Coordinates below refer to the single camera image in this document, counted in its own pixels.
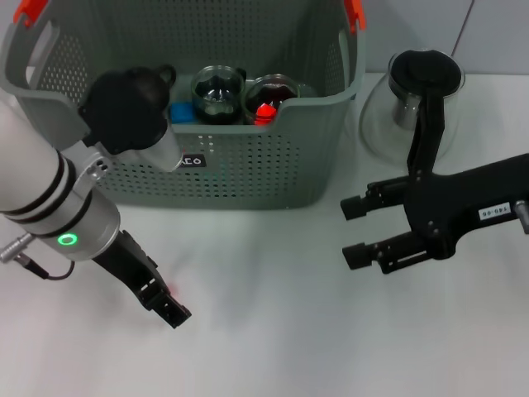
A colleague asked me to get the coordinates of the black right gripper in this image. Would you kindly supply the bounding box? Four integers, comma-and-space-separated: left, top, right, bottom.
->
340, 153, 529, 275

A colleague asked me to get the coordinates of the bright red sloped brick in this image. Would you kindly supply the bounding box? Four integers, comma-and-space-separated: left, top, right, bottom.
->
255, 104, 277, 127

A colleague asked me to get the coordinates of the black clay teapot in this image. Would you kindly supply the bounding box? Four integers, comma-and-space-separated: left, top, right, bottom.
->
155, 64, 178, 90

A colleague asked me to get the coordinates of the grey left arm cable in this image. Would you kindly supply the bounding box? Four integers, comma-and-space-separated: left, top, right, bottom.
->
16, 256, 79, 281

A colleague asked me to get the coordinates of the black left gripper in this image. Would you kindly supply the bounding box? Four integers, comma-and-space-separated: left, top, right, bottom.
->
92, 230, 193, 330

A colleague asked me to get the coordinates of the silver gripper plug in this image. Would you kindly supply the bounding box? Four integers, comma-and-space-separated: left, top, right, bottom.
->
0, 232, 33, 265
512, 200, 529, 236

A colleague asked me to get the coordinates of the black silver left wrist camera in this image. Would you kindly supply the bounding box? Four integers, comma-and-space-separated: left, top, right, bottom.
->
78, 68, 183, 173

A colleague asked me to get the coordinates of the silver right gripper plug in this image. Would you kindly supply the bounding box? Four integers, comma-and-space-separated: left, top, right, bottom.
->
512, 200, 529, 236

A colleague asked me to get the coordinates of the glass teacup with black holder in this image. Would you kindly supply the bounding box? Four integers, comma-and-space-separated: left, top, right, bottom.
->
190, 65, 248, 125
244, 74, 299, 125

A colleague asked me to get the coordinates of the blue toy brick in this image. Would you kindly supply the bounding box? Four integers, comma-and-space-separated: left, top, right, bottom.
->
169, 102, 195, 124

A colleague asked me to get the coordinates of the grey-green perforated storage bin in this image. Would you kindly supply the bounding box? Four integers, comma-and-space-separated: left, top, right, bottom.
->
0, 0, 368, 211

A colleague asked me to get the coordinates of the glass pitcher with black handle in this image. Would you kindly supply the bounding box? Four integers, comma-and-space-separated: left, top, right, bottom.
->
358, 48, 467, 177

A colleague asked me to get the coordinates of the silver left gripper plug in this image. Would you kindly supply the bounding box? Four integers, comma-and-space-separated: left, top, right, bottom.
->
0, 232, 33, 265

